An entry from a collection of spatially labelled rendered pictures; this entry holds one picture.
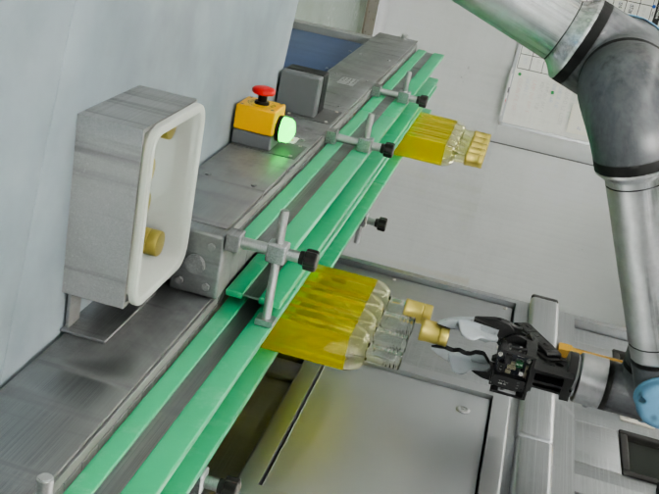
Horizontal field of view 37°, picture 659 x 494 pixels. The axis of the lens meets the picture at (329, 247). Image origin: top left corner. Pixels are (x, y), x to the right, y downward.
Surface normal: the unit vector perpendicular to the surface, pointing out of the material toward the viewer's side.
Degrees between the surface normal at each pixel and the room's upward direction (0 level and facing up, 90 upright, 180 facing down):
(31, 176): 0
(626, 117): 103
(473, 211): 90
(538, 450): 90
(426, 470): 91
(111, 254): 90
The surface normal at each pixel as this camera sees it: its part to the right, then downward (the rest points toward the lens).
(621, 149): -0.48, 0.33
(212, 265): -0.22, 0.33
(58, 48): 0.96, 0.25
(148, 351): 0.18, -0.91
